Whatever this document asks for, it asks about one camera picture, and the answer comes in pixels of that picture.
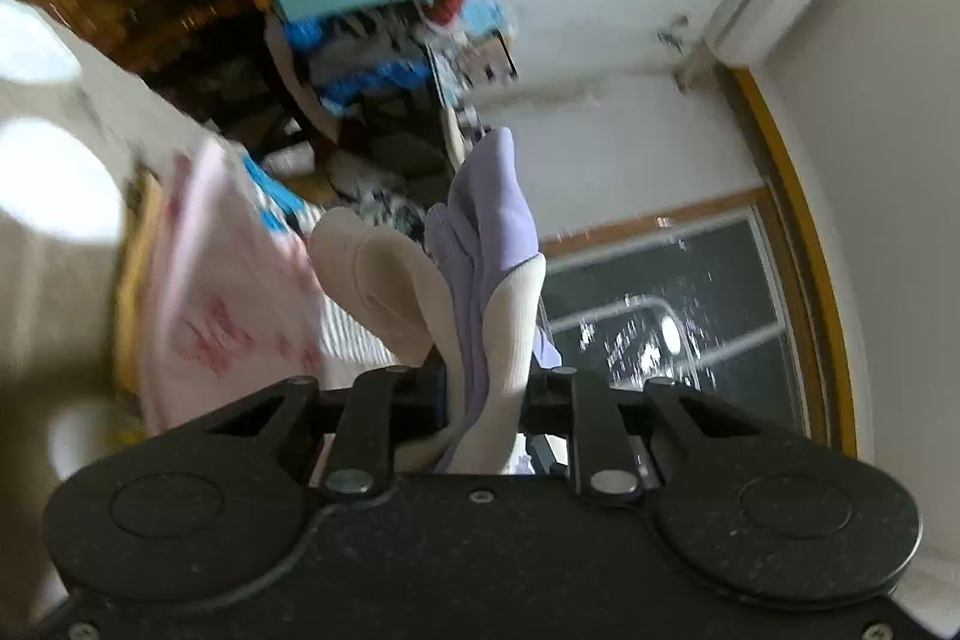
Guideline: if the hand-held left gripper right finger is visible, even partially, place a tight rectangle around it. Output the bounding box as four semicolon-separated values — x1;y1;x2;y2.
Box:
517;368;758;506

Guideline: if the white tubular rack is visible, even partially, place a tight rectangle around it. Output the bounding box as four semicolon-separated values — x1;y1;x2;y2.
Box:
551;295;785;386

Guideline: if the printed cartoon blanket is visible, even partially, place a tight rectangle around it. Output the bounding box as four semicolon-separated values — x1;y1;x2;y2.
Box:
0;0;353;611

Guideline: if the tan folded garment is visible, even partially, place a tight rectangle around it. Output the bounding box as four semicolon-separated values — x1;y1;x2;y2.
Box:
112;175;167;446

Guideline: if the dark clothes pile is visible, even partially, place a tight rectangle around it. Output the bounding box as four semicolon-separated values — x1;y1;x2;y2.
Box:
150;47;455;225

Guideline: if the pink folded garment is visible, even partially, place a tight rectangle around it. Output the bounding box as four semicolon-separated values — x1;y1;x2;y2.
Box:
139;137;331;438

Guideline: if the blue bag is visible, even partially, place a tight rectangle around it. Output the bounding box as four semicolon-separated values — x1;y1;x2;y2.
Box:
285;0;518;116

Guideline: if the lavender and cream garment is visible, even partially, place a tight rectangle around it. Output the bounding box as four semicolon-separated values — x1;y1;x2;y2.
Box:
309;126;563;472

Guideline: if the wooden desk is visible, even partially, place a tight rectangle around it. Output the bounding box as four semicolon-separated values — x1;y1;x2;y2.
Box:
427;40;526;176

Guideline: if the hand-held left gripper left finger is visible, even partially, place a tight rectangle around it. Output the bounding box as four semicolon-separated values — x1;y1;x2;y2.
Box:
206;347;451;506

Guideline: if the wooden framed window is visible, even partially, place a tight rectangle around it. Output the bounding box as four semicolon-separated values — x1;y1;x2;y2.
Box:
536;66;860;461

